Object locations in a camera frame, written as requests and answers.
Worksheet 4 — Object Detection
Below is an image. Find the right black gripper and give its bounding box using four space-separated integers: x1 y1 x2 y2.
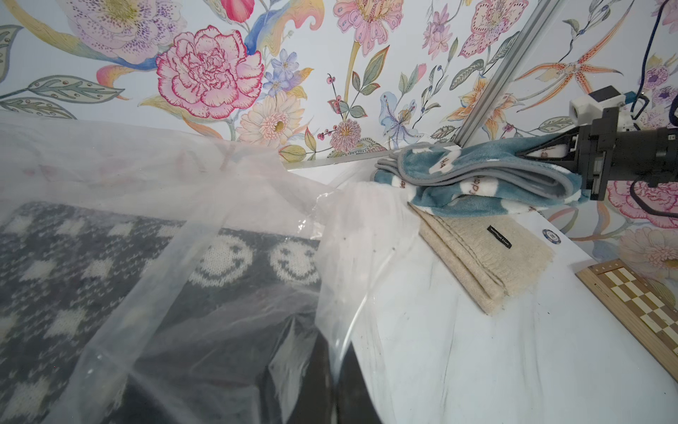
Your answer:
517 108 677 201

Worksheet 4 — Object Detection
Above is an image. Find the dark round table marker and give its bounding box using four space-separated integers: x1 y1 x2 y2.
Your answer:
542 229 561 245

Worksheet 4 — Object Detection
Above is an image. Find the wooden chessboard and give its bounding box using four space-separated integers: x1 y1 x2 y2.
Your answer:
576 259 677 378

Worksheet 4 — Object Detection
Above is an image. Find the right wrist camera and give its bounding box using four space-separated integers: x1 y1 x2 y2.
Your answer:
569 86 637 126

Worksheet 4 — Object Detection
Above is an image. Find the beige knitted blanket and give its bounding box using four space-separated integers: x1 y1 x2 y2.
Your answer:
413 208 554 316

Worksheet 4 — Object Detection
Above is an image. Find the right aluminium corner post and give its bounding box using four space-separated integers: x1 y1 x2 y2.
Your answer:
453 0 564 147

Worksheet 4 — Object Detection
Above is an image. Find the teal cloud pattern blanket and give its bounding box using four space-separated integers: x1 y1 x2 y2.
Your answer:
372 136 590 218

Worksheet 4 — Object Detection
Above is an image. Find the black smiley knitted blanket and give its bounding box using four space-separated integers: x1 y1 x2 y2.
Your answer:
0 200 382 424

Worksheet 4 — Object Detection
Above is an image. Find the clear plastic vacuum bag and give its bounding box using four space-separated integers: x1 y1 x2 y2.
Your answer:
1 112 418 423

